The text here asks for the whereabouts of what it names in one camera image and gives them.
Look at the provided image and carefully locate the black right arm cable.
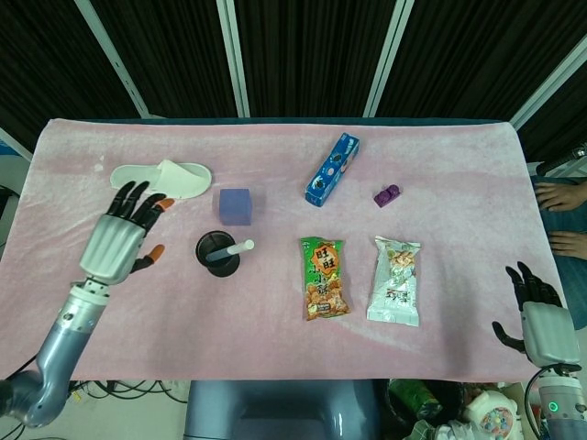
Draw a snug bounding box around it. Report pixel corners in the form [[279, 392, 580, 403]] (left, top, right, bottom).
[[525, 366, 559, 435]]

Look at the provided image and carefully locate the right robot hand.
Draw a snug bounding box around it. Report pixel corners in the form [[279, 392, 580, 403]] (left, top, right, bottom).
[[491, 261, 582, 368]]

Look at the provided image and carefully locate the pink plush tablecloth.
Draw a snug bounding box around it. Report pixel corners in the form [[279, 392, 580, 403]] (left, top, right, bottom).
[[0, 117, 568, 382]]

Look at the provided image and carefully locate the blue cookie box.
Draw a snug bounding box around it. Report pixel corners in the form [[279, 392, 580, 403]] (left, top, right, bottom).
[[304, 132, 361, 206]]

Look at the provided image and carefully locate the green snack bag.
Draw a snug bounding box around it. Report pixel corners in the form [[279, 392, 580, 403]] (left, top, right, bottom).
[[299, 236, 352, 322]]

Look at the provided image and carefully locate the purple foam block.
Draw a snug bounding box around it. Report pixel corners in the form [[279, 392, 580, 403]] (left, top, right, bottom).
[[218, 187, 255, 227]]

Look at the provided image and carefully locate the white test tube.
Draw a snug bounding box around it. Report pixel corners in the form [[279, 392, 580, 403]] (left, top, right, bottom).
[[205, 239, 256, 264]]

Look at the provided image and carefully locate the black cup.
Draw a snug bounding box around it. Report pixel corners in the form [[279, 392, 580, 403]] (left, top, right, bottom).
[[195, 230, 242, 278]]

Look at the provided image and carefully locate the purple toy brick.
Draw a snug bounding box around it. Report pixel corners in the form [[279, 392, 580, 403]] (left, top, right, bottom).
[[373, 182, 404, 208]]

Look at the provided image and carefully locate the blue-grey robot torso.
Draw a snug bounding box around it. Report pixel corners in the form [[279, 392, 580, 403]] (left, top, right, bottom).
[[183, 379, 382, 440]]

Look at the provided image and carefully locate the white slipper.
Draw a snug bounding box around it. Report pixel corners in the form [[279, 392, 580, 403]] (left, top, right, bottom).
[[110, 159, 215, 200]]

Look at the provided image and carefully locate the bystander bare hand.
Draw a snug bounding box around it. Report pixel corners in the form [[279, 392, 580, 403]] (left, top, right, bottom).
[[548, 230, 587, 256], [535, 181, 587, 213]]

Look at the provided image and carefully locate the white snack bag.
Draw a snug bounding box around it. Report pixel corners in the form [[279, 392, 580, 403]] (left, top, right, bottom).
[[365, 235, 422, 327]]

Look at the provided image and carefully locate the green crumpled bag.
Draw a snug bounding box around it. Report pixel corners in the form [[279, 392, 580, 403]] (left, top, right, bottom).
[[387, 379, 444, 425]]

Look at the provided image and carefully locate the black floor cable bundle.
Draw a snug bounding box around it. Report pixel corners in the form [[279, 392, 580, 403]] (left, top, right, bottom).
[[68, 379, 189, 405]]

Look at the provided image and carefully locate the white frame post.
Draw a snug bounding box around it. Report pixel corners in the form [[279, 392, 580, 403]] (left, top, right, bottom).
[[75, 0, 150, 118], [509, 27, 587, 129], [0, 126, 33, 161], [216, 0, 251, 118], [364, 0, 416, 118]]

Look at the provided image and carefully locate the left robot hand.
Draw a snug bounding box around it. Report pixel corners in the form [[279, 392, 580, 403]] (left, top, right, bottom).
[[78, 181, 176, 285]]

